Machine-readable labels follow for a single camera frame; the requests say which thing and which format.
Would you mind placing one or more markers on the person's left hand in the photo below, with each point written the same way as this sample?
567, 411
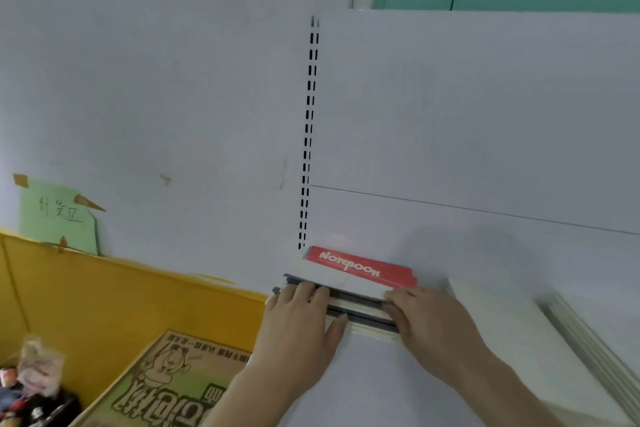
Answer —
295, 346

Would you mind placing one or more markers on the person's right hand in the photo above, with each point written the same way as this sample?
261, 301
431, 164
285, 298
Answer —
445, 336

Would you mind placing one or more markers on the plain cream notebook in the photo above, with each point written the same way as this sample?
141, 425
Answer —
500, 321

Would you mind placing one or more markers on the stack of cream notebooks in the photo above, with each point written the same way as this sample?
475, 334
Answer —
590, 341

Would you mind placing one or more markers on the person's right forearm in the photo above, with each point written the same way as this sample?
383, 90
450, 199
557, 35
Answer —
515, 401

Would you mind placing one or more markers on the white metal shelf board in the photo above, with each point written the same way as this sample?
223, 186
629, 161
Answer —
375, 391

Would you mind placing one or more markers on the green printed cardboard box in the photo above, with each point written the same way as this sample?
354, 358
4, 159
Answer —
165, 386

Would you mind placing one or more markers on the yellow plastic bin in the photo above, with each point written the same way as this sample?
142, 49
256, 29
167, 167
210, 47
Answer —
125, 311

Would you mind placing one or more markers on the white slotted shelf upright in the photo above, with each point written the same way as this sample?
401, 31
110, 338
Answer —
309, 141

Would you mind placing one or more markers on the white shelf back panel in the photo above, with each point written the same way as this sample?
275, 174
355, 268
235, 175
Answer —
450, 116

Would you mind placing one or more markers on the black basket of items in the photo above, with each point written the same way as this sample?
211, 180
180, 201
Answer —
35, 366

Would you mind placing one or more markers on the green paper sign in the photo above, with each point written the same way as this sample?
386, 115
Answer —
55, 216

